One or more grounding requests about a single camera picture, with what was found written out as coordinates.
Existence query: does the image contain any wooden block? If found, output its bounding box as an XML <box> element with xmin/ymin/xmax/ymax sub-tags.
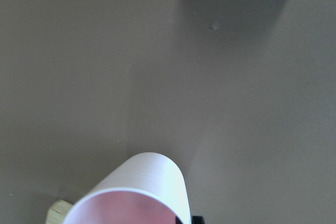
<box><xmin>45</xmin><ymin>199</ymin><xmax>73</xmax><ymax>224</ymax></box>

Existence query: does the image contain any pink cup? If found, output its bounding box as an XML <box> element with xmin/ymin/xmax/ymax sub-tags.
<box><xmin>64</xmin><ymin>152</ymin><xmax>192</xmax><ymax>223</ymax></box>

